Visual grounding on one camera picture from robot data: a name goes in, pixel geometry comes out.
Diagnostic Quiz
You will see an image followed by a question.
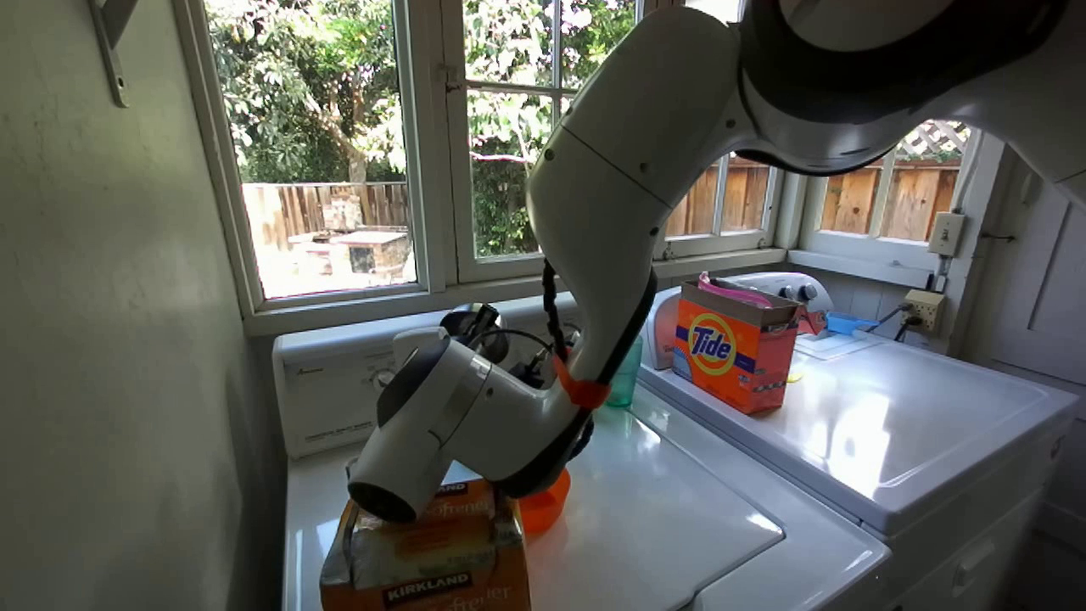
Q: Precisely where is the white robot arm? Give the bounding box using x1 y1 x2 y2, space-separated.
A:
346 0 1086 523

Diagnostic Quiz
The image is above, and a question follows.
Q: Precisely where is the orange plastic bowl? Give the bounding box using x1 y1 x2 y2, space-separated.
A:
514 473 568 536

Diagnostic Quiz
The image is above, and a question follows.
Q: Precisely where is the teal plastic cup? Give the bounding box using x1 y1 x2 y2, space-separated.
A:
602 341 640 409

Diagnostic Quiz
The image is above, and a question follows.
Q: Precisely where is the orange Tide detergent box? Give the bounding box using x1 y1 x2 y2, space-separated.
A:
667 279 798 413

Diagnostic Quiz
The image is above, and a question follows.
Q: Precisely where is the white washing machine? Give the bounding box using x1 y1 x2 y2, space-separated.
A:
272 314 887 611

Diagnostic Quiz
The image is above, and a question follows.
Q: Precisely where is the Kirkland cardboard box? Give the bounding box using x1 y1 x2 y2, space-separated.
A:
318 479 531 611

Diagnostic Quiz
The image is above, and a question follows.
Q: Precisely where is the white dryer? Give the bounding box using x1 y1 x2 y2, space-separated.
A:
640 288 1074 611

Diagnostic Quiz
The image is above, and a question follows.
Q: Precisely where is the white window frame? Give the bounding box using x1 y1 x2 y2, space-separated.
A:
165 0 1020 341

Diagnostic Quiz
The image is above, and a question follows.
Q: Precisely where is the white wall outlet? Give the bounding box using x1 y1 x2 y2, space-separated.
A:
930 212 964 260

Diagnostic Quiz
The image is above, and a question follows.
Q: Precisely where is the metal wall bracket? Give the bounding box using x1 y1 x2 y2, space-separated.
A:
85 0 139 106

